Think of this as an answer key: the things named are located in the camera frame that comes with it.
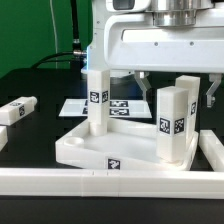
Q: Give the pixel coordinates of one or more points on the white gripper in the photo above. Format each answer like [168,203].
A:
[132,42]

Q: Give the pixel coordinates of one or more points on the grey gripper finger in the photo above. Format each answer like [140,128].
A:
[215,80]

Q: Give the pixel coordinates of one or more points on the white desk top tray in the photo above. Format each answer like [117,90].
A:
[127,145]

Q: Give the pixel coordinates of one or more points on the white U-shaped marker base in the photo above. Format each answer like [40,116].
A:
[118,108]

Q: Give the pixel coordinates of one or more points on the white right fence rail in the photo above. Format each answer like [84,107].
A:
[213,149]

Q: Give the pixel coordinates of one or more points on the white fence rail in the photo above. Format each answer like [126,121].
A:
[111,183]
[213,149]

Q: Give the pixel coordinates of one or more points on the white front fence rail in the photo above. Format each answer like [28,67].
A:
[111,183]

